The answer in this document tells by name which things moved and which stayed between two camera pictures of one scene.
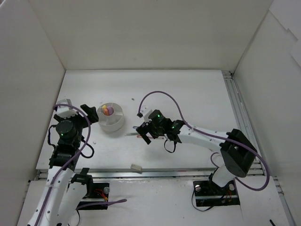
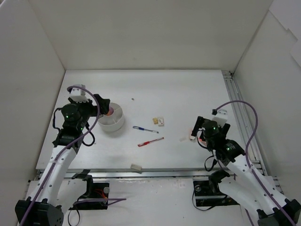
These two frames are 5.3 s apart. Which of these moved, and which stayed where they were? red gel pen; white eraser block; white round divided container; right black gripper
Moved: red gel pen; right black gripper
Stayed: white eraser block; white round divided container
